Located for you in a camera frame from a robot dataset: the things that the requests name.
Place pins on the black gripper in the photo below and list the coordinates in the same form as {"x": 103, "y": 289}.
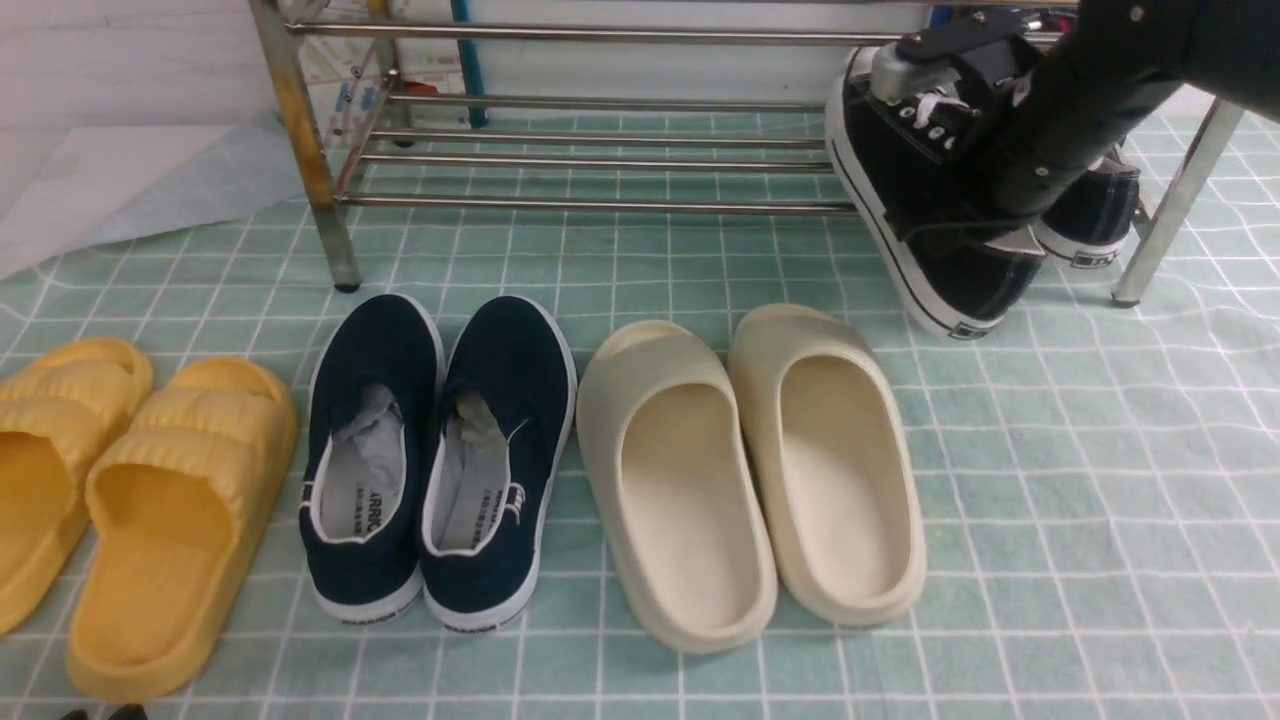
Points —
{"x": 981, "y": 52}

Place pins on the black canvas sneaker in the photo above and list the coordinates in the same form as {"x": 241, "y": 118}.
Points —
{"x": 1087, "y": 226}
{"x": 885, "y": 154}

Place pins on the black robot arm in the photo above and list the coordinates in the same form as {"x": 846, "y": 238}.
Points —
{"x": 1045, "y": 117}

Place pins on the metal shoe rack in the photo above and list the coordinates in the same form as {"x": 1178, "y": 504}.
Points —
{"x": 387, "y": 136}

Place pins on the teal vertical pole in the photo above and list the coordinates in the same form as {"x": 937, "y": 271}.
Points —
{"x": 470, "y": 65}

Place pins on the left cream foam slide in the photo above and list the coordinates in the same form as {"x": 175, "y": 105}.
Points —
{"x": 661, "y": 444}

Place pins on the cream foam slide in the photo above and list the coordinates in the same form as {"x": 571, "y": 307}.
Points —
{"x": 832, "y": 464}
{"x": 661, "y": 444}

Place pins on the right cream foam slide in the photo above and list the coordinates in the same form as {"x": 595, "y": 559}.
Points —
{"x": 832, "y": 464}

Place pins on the green checkered floor cloth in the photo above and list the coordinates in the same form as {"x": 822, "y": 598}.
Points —
{"x": 1099, "y": 489}

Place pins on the right navy slip-on shoe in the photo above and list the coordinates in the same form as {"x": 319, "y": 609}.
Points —
{"x": 501, "y": 424}

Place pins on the navy slip-on shoe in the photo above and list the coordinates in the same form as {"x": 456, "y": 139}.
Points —
{"x": 501, "y": 424}
{"x": 372, "y": 399}

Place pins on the left navy slip-on shoe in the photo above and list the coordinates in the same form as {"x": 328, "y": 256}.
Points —
{"x": 372, "y": 399}

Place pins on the right yellow slide sandal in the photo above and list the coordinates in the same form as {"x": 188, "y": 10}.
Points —
{"x": 179, "y": 505}

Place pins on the yellow slide sandal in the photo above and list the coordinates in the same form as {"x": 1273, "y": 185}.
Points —
{"x": 59, "y": 413}
{"x": 179, "y": 505}

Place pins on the light blue paper sheet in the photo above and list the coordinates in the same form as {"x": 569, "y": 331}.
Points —
{"x": 66, "y": 189}

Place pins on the left yellow slide sandal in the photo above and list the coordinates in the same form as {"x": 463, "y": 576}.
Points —
{"x": 59, "y": 413}

